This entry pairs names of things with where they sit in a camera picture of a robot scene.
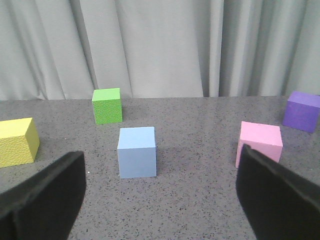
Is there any purple foam cube back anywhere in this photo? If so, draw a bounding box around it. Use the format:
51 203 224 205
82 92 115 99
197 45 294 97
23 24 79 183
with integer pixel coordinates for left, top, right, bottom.
282 91 320 133

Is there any pink foam cube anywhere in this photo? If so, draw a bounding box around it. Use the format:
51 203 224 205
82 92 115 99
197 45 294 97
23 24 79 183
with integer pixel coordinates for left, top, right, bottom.
235 121 283 168

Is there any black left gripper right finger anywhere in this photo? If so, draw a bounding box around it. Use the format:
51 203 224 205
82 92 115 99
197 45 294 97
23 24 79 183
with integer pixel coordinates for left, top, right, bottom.
236 144 320 240

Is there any blue foam cube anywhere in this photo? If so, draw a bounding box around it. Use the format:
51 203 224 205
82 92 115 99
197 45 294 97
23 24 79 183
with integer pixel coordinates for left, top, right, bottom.
117 126 157 179

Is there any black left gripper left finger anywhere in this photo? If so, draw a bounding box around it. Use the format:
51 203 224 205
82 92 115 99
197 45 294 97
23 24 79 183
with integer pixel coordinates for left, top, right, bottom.
0 151 86 240

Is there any green foam cube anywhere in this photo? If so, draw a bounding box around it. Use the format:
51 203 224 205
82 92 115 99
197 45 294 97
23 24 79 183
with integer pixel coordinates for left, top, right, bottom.
92 88 123 125

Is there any yellow foam cube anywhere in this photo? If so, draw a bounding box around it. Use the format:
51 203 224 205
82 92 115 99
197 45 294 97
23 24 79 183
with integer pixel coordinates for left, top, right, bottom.
0 117 40 168

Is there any grey curtain backdrop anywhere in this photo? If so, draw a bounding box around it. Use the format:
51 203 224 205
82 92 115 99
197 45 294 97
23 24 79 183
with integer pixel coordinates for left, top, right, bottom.
0 0 320 100

